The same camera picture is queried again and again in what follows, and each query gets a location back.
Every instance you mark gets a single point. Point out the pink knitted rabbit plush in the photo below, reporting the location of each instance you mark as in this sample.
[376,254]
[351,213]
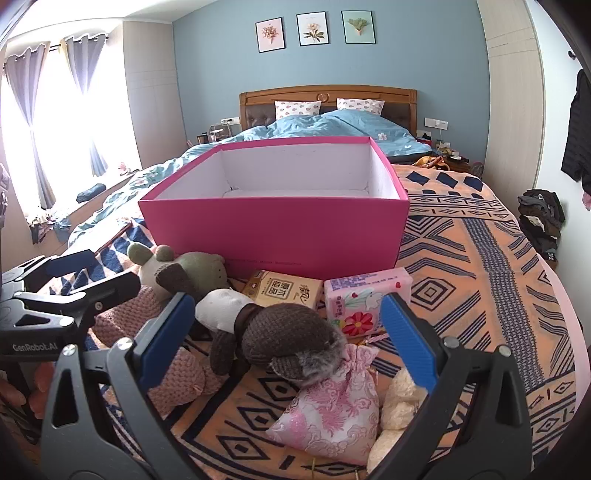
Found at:
[122,318]

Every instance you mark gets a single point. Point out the green plant wall picture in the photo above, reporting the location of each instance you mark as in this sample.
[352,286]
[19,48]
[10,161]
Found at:
[358,26]

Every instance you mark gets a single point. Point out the wooden bed headboard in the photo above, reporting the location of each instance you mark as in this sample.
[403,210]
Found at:
[323,92]

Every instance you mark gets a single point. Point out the pink flower wall picture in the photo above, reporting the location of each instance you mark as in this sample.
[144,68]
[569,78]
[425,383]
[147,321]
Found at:
[270,35]

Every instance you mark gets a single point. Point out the brown tissue pack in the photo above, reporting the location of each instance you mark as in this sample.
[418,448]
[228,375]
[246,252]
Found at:
[281,290]

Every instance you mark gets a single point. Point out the tall beige wardrobe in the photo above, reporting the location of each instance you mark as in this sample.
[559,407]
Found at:
[508,92]

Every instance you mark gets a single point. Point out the white flower wall picture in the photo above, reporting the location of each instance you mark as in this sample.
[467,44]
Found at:
[312,28]

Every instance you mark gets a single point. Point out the green frog plush toy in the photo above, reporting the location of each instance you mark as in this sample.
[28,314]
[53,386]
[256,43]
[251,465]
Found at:
[198,270]

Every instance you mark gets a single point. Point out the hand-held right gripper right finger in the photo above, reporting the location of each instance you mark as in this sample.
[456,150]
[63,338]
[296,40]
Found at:
[408,341]

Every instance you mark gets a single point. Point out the dark blue folded cloth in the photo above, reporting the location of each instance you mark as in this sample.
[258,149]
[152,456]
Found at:
[91,193]

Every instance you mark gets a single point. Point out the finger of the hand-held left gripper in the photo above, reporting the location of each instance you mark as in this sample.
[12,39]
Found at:
[60,267]
[106,293]

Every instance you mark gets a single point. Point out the brown knitted plush toy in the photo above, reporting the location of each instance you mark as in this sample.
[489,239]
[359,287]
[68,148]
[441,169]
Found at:
[286,332]

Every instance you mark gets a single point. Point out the white wall socket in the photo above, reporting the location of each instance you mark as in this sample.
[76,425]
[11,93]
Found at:
[436,123]

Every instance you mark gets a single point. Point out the beige built-in cupboard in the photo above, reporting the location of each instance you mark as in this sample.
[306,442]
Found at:
[154,92]

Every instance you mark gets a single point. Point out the pink cardboard box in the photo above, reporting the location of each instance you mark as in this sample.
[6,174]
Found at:
[277,230]

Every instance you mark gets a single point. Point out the pile of dark clothes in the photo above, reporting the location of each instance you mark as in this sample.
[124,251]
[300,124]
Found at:
[540,217]

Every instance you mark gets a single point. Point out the pink tissue pack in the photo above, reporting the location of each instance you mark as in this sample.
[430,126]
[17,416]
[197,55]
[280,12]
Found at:
[355,295]

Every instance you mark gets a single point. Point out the orange patterned blanket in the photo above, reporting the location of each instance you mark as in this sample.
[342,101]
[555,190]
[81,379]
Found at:
[461,286]

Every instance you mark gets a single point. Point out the cluttered bedside table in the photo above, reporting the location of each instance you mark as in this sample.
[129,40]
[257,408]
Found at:
[217,131]

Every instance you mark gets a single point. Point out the cream fuzzy plush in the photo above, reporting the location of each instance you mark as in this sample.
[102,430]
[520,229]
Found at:
[397,410]

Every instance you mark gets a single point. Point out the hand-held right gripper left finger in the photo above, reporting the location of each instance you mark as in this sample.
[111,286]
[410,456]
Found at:
[168,337]

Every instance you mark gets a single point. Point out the wooden nightstand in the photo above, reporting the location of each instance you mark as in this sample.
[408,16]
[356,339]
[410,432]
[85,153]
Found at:
[466,164]

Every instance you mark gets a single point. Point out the blue flowered duvet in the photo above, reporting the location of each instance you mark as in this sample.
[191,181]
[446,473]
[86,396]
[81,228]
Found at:
[323,124]

